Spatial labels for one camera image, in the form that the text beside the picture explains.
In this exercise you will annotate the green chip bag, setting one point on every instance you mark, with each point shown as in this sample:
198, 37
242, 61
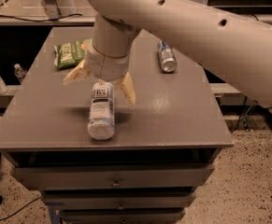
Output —
70, 54

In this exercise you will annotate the blue label plastic water bottle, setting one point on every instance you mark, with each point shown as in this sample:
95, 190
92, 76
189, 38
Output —
101, 125

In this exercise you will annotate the small clear bottle background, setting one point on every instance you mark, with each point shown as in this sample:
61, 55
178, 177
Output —
19, 72

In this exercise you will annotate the grey metal post left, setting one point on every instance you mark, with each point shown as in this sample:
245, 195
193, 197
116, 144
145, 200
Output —
56, 9

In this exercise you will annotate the blue silver soda can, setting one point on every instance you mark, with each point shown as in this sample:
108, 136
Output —
166, 57

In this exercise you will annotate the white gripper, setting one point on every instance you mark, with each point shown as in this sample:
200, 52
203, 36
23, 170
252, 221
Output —
107, 66

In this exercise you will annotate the bottom drawer with knob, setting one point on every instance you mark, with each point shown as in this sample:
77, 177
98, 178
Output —
122, 217

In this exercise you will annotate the grey drawer cabinet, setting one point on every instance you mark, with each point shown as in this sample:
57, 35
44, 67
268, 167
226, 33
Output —
176, 119

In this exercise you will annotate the drawer with knob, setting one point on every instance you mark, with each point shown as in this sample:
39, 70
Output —
122, 217
114, 177
119, 201

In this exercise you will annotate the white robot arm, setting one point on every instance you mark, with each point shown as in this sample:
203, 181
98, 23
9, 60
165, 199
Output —
236, 49

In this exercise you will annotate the middle drawer with knob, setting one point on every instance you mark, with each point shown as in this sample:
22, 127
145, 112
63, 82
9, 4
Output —
119, 201

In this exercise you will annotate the top drawer with knob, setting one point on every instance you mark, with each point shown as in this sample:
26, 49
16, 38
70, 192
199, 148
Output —
114, 177

